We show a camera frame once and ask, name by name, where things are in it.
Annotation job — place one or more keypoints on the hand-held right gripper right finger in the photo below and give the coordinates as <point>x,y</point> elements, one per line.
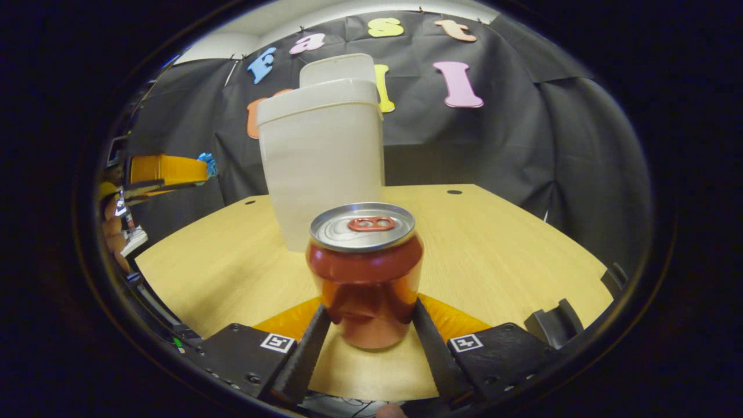
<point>441,363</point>

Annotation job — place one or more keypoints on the blue paper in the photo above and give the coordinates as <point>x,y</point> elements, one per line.
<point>208,165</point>

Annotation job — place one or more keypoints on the red pop can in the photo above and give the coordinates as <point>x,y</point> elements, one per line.
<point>365,273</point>

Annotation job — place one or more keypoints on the white desktop garbage bin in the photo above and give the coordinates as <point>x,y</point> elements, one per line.
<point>319,162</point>

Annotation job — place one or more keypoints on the black backdrop cloth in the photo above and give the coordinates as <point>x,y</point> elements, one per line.
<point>493,145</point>

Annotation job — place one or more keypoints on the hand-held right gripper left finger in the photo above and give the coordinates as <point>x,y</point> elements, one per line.
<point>299,363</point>

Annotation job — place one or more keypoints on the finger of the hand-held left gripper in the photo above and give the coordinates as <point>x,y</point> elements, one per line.
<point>157,188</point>
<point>168,168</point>

